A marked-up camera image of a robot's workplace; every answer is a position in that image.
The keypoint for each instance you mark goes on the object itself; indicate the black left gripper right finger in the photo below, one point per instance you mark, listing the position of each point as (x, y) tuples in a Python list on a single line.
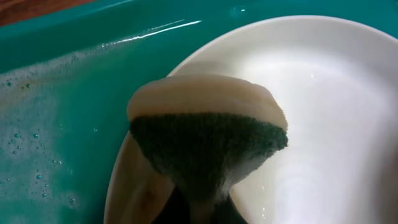
[(227, 213)]

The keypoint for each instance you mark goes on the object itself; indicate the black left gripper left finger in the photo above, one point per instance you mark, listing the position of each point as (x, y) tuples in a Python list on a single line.
[(175, 211)]

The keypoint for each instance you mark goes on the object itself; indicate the yellow sponge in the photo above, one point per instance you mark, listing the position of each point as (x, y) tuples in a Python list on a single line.
[(206, 133)]

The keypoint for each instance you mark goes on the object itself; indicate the white plate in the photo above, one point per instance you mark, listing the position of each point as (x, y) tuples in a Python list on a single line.
[(336, 81)]

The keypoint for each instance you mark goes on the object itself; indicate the teal plastic tray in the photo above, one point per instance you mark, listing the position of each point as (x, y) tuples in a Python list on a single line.
[(66, 79)]

